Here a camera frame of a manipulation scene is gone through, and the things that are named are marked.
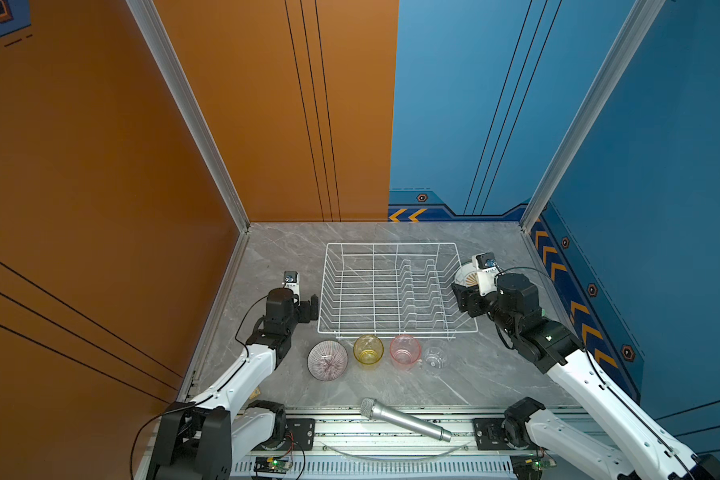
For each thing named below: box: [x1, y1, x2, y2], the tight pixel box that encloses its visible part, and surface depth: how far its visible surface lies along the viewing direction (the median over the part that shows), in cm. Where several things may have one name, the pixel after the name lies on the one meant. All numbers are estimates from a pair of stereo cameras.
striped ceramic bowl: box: [307, 340, 349, 381], surface depth 85 cm
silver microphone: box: [360, 398, 453, 442], surface depth 75 cm
